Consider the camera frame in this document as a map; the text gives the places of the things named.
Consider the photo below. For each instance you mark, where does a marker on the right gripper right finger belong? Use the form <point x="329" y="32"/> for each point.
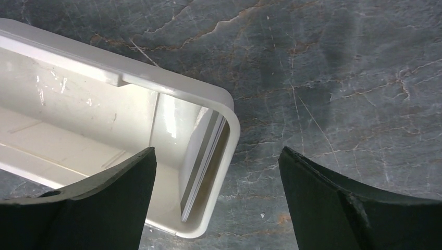
<point x="331" y="211"/>

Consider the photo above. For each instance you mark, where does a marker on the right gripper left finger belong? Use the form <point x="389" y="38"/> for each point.
<point x="104" y="211"/>

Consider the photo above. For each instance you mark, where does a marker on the white plastic tray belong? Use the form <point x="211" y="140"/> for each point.
<point x="70" y="110"/>

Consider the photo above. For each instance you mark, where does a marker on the white card stack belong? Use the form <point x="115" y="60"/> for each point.
<point x="200" y="150"/>

